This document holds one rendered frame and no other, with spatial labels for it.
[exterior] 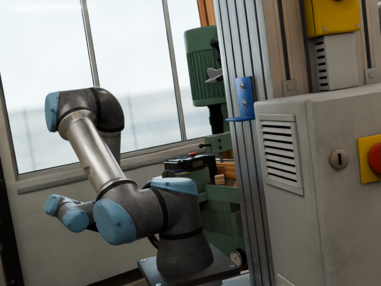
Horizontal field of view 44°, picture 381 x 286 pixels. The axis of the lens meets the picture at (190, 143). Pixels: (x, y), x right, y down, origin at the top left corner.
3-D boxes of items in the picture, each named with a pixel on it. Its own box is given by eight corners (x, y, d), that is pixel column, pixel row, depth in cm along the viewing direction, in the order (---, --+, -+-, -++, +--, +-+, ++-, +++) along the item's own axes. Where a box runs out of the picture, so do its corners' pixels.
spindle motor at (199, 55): (184, 108, 196) (173, 33, 193) (215, 103, 207) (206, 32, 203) (212, 106, 182) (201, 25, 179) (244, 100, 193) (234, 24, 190)
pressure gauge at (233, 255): (231, 270, 169) (227, 248, 168) (238, 266, 171) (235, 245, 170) (243, 274, 164) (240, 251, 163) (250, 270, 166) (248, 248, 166)
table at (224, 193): (134, 196, 207) (132, 183, 206) (187, 181, 226) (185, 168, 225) (229, 212, 160) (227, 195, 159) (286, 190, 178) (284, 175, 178)
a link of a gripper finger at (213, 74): (198, 72, 173) (218, 59, 169) (206, 84, 176) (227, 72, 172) (197, 76, 171) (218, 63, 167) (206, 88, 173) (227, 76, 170)
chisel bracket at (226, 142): (206, 156, 197) (203, 136, 196) (230, 150, 205) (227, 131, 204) (217, 156, 191) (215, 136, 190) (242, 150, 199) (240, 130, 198)
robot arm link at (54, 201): (47, 218, 158) (40, 210, 165) (76, 226, 165) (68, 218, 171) (56, 197, 158) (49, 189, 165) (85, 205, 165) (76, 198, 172)
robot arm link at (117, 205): (173, 212, 112) (88, 78, 143) (115, 229, 104) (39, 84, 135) (162, 242, 120) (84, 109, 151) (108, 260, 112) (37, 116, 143)
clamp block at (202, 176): (163, 194, 189) (160, 172, 188) (189, 186, 197) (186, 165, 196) (186, 197, 177) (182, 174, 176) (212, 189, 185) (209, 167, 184)
